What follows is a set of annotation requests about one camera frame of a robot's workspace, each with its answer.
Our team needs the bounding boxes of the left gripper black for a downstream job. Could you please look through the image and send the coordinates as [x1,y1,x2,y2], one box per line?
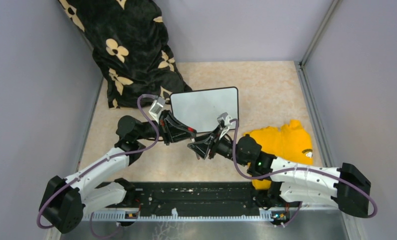
[135,109,197,145]

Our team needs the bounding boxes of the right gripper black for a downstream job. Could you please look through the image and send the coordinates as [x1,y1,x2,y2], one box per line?
[188,124,248,166]

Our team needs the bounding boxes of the white whiteboard black frame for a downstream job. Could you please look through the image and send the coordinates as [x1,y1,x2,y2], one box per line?
[169,86,240,133]

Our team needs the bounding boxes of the red white marker pen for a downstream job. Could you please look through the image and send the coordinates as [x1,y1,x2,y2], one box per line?
[184,126,197,142]

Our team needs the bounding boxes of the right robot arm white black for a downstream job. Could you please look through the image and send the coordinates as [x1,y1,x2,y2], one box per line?
[187,133,378,218]

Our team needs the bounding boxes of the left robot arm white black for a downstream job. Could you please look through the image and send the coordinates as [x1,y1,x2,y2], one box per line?
[36,110,197,234]

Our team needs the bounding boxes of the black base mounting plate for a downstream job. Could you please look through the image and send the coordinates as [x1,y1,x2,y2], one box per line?
[104,182,299,217]

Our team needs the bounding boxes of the yellow folded garment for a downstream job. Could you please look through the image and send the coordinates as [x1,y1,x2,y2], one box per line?
[243,119,315,191]

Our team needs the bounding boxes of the black floral blanket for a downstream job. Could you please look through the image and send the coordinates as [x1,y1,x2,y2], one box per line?
[59,0,191,109]

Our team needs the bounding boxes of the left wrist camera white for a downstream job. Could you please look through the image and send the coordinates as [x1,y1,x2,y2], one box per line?
[148,96,166,122]

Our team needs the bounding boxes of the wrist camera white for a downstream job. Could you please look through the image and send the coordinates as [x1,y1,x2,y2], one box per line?
[217,112,233,140]
[148,96,166,122]

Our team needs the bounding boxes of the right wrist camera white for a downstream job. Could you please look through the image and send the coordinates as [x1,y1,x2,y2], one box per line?
[217,112,233,140]

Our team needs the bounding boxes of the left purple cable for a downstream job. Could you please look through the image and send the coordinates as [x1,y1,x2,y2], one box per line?
[36,94,161,239]

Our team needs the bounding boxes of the purple cable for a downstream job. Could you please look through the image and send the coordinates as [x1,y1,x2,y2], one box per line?
[36,94,161,239]
[229,118,379,229]

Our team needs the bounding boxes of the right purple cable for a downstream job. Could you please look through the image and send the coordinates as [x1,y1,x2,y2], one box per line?
[229,118,379,229]

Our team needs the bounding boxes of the aluminium frame rail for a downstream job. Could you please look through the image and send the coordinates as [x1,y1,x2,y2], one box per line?
[54,187,357,223]

